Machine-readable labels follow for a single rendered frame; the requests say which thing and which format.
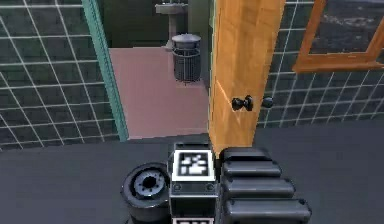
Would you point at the grey pedestal sink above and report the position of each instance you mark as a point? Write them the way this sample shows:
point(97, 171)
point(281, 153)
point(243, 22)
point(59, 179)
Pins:
point(171, 16)

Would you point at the wooden room door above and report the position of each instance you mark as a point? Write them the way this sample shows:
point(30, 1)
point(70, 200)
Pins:
point(243, 66)

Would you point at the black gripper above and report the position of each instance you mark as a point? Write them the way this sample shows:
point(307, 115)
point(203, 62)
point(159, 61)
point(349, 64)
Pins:
point(146, 190)

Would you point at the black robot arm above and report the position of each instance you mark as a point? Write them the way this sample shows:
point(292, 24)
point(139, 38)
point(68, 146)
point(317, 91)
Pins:
point(253, 186)

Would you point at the dark grey slatted bin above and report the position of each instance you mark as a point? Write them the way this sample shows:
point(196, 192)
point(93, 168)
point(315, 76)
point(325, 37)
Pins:
point(186, 58)

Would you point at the wooden framed window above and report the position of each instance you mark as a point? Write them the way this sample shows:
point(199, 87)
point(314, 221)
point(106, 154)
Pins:
point(343, 36)

